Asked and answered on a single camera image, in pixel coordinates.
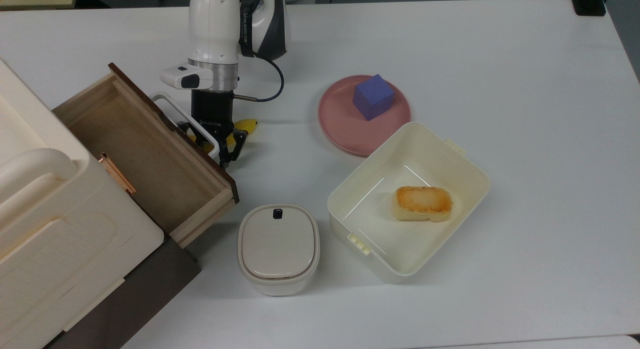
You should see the pink plate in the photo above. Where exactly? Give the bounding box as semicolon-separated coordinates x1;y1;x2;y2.
318;75;412;157

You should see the white drawer handle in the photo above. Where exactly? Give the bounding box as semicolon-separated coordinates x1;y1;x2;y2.
149;91;221;163

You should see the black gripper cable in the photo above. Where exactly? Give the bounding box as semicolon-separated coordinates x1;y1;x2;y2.
233;53;286;103

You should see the purple cube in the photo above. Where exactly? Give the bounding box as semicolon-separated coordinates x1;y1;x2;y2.
353;74;396;122

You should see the brown wooden drawer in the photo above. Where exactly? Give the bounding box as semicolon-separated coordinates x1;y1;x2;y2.
52;62;240;249

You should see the cream plastic storage box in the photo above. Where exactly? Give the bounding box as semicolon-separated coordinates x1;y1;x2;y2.
327;121;491;284

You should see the cream toy fridge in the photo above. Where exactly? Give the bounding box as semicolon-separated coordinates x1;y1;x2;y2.
0;59;165;349

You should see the yellow banana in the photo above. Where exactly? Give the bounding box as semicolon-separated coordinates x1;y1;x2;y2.
186;118;260;156

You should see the dark brown drawer cabinet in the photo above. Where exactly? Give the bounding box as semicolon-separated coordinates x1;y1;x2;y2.
44;236;202;349

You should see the copper fridge handle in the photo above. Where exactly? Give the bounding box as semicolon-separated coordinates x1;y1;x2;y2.
97;152;137;196

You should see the toasted bread piece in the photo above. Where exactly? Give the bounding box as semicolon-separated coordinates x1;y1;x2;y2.
392;185;454;224

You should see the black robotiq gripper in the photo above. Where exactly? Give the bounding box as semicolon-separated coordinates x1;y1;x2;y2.
177;89;249;171

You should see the small white trash can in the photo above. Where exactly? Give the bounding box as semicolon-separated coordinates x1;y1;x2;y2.
237;204;321;297

